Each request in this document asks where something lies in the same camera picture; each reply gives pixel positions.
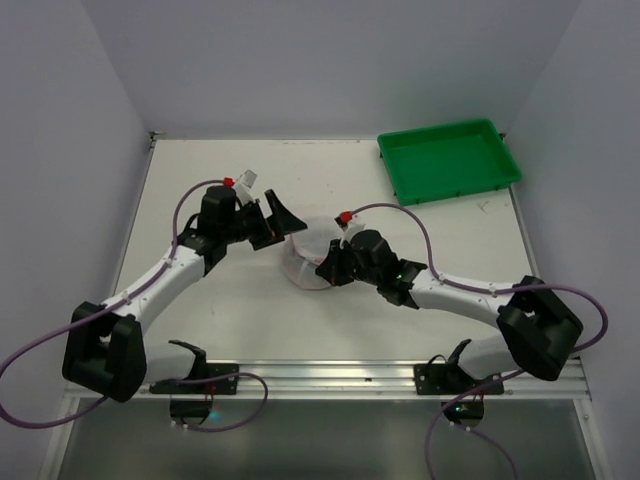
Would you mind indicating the green plastic tray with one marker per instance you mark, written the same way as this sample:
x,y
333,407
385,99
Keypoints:
x,y
447,161

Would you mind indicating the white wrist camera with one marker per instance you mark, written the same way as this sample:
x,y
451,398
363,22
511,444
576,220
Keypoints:
x,y
350,225
243,187

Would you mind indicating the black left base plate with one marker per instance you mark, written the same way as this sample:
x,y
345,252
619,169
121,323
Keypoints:
x,y
180,368

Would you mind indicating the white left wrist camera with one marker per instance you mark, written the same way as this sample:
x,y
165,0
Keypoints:
x,y
243,187

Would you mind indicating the aluminium mounting rail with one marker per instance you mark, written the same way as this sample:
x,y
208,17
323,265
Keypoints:
x,y
388,380

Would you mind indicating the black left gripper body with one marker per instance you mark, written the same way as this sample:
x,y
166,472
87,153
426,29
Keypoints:
x,y
265,231

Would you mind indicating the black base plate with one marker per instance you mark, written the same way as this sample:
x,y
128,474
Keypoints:
x,y
180,368
443,376

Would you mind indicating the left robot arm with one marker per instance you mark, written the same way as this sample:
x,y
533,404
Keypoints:
x,y
105,350

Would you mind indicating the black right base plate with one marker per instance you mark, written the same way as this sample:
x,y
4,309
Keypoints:
x,y
443,376

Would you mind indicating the white mesh laundry bag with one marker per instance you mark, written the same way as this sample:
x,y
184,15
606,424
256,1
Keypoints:
x,y
304,251

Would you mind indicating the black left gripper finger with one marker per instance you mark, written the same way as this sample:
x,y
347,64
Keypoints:
x,y
260,234
282,221

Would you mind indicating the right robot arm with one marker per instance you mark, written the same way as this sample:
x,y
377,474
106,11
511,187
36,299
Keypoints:
x,y
536,330

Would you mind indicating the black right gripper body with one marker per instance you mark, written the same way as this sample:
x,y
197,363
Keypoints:
x,y
338,263

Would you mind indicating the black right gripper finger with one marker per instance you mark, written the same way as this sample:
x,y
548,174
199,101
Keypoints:
x,y
331,268
350,267

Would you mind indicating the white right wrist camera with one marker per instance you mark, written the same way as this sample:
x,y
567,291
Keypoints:
x,y
350,225

